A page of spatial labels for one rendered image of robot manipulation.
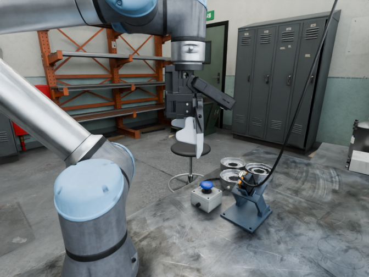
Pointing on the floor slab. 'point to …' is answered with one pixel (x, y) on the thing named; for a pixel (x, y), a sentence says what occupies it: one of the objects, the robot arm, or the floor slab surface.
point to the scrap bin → (211, 110)
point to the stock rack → (50, 58)
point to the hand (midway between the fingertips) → (194, 147)
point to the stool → (183, 148)
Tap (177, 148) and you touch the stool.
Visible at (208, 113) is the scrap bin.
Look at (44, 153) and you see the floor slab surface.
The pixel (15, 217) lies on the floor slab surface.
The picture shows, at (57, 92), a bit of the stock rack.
